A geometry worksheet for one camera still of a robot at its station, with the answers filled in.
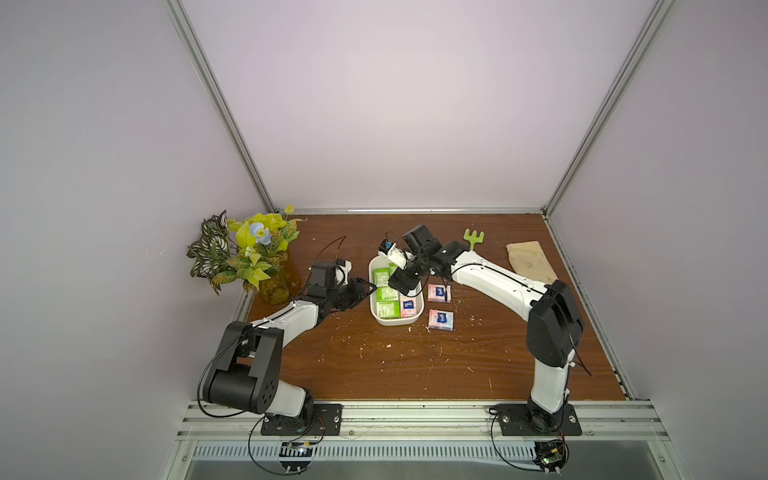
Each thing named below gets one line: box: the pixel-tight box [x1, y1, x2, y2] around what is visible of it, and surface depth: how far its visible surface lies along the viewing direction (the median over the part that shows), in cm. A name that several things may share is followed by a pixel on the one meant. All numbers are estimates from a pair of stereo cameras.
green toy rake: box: [463, 228, 485, 251], surface depth 112 cm
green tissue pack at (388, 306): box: [376, 294, 401, 319], surface depth 92 cm
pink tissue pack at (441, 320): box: [428, 309, 454, 331], surface depth 89 cm
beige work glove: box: [506, 241, 558, 285], surface depth 106 cm
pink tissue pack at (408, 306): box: [400, 296, 417, 318], surface depth 92 cm
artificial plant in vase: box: [186, 205, 300, 305], surface depth 83 cm
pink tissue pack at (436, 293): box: [427, 284, 451, 303], surface depth 96 cm
